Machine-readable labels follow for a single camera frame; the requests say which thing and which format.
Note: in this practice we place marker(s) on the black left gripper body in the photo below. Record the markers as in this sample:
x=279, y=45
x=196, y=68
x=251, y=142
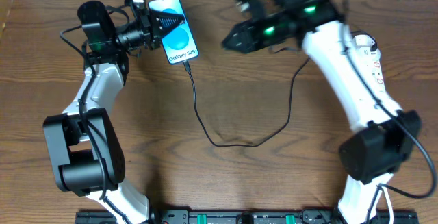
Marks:
x=150, y=29

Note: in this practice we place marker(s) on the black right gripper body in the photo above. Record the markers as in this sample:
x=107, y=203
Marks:
x=256, y=32

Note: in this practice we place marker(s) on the blue Galaxy smartphone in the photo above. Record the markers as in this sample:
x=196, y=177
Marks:
x=179, y=45

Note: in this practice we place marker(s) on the white power strip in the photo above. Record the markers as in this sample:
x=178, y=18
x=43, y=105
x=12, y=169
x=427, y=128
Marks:
x=363, y=43

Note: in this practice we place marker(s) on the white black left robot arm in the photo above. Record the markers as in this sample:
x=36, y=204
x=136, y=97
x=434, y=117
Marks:
x=85, y=154

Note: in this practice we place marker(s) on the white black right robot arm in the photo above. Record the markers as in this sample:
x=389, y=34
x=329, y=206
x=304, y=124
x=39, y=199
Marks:
x=383, y=133

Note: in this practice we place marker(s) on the black charger plug adapter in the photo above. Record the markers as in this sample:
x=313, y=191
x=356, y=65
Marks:
x=374, y=47

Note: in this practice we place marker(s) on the black mounting rail base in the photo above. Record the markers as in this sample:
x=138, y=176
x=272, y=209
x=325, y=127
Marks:
x=303, y=216

